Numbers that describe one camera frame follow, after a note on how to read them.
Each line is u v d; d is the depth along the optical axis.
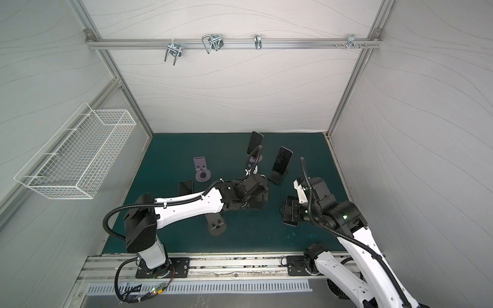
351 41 0.76
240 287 0.70
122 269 0.66
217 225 0.80
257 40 0.72
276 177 1.00
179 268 0.73
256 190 0.60
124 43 0.78
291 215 0.58
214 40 0.77
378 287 0.38
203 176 1.01
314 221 0.47
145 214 0.49
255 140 0.99
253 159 1.08
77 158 0.69
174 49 0.79
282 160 0.91
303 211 0.58
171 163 1.07
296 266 0.73
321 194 0.49
